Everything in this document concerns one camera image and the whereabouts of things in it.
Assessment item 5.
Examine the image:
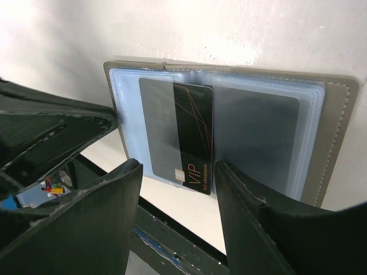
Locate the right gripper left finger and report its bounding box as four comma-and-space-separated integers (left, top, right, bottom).
1, 159, 143, 274

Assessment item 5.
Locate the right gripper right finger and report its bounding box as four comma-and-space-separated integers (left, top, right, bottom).
214, 161, 366, 274

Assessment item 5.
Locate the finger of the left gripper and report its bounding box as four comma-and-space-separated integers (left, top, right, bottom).
1, 80, 117, 195

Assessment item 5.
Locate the grey card holder wallet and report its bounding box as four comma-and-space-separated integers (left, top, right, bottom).
104, 61, 360, 207

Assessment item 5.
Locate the black VIP credit card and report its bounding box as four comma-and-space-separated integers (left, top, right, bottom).
139, 78, 214, 195

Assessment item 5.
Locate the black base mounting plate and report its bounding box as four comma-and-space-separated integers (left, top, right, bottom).
66, 156, 229, 274

